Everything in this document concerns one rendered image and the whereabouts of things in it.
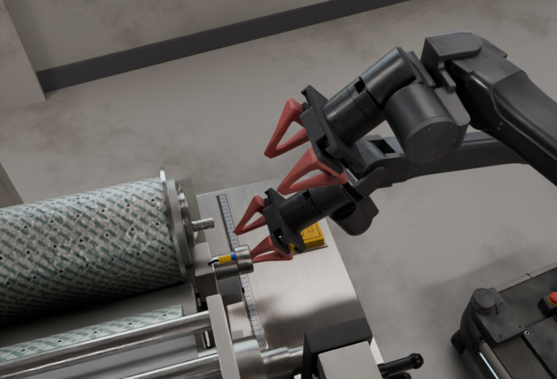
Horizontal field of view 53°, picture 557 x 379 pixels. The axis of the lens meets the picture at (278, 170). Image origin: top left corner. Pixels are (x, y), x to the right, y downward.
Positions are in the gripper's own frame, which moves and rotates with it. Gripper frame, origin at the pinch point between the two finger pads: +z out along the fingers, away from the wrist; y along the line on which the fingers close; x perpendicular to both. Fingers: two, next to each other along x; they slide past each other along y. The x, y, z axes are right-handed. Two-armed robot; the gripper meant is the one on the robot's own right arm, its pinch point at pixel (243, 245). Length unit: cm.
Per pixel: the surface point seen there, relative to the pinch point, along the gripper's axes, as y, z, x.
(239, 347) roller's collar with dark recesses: -29.4, -11.0, 28.6
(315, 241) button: 6.2, -5.4, -20.5
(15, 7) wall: 185, 84, -19
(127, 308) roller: -15.6, 5.7, 23.3
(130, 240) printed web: -10.4, 0.6, 27.4
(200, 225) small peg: -8.2, -4.9, 20.4
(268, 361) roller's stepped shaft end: -30.9, -12.2, 26.4
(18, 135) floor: 155, 121, -51
